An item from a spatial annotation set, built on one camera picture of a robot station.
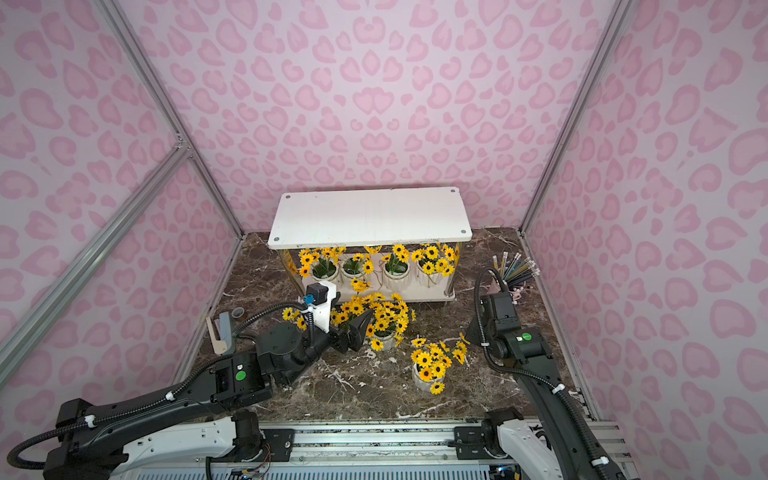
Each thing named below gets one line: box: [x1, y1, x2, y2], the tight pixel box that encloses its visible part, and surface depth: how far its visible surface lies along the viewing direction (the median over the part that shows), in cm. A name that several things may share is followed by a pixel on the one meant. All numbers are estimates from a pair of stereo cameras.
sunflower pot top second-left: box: [365, 293, 409, 351], surface depth 84 cm
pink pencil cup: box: [492, 252, 540, 304], surface depth 93 cm
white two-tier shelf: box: [268, 187, 473, 303], surface depth 84 cm
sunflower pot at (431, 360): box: [411, 333, 471, 396], surface depth 75 cm
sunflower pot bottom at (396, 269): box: [382, 244, 411, 292], surface depth 92 cm
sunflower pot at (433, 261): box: [412, 243, 460, 288], surface depth 88 cm
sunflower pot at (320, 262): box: [299, 246, 346, 281], surface depth 92 cm
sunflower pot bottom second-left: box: [342, 253, 364, 278], surface depth 92 cm
